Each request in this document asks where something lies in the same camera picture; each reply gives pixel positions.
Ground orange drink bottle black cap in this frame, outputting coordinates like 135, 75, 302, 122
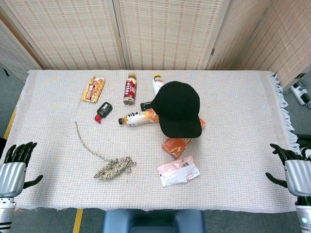
118, 108, 161, 127

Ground woven wooden folding screen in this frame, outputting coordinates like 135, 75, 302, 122
0, 0, 311, 91

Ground blue chair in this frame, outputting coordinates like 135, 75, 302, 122
102, 209, 206, 233

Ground white woven tablecloth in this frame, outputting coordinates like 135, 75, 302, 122
0, 69, 302, 211

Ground Costa coffee bottle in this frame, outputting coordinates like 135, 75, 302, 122
122, 72, 138, 105

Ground yellow snack bar packet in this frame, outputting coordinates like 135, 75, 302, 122
81, 75, 106, 104

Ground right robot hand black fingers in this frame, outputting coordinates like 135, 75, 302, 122
265, 143, 311, 198

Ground white power strip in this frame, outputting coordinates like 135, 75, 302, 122
291, 82, 311, 105

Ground black baseball cap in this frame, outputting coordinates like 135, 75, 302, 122
152, 81, 203, 138

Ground pink plastic snack packet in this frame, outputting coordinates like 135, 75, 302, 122
157, 155, 201, 187

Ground orange cardboard box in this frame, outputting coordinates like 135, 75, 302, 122
162, 117, 207, 160

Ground black flat plastic clip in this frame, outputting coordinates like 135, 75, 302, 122
140, 100, 154, 112

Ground black white shoe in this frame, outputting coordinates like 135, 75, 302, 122
295, 134, 311, 157

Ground beige braided rope bundle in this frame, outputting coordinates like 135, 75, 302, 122
74, 121, 137, 182

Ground black ink bottle red cap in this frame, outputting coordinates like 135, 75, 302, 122
94, 101, 113, 123

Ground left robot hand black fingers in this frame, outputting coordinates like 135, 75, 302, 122
0, 142, 44, 197

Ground white drink bottle yellow cap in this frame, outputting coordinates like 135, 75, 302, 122
152, 74, 168, 97

